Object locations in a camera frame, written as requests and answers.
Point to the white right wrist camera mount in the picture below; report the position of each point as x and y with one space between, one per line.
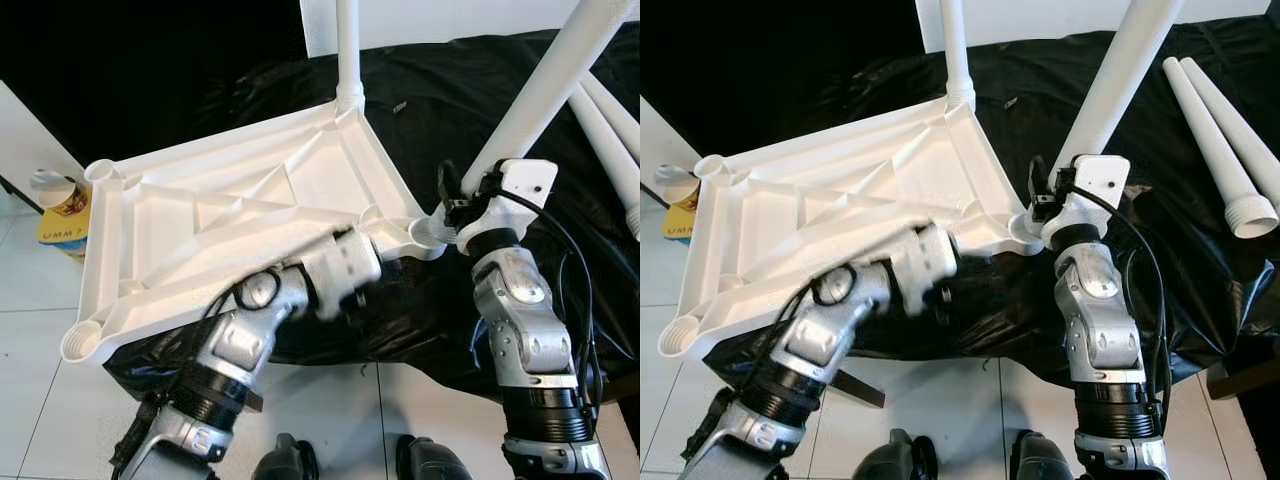
530 185
1100 180

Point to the dark left robot foot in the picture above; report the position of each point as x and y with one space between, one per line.
285 460
895 458

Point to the white brown paper cup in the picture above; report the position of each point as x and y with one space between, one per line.
678 180
52 188

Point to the dark robot foot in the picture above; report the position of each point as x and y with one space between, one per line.
1040 458
285 460
430 462
895 458

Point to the black plastic table sheet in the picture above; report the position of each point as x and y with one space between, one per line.
1040 70
450 80

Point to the dark wooden table leg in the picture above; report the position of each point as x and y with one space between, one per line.
860 388
1245 378
252 400

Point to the yellow blue cardboard box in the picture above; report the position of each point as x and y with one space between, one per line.
65 220
682 218

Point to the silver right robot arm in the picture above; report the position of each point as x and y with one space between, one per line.
1100 340
525 340

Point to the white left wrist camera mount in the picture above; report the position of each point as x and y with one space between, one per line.
925 265
340 270

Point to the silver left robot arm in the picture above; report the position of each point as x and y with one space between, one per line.
810 350
230 350

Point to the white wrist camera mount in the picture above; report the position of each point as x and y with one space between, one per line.
1100 180
925 265
530 185
340 270

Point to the dark right robot foot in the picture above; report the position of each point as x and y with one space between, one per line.
1040 458
430 462

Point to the black door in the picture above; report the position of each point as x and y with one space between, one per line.
780 70
150 70

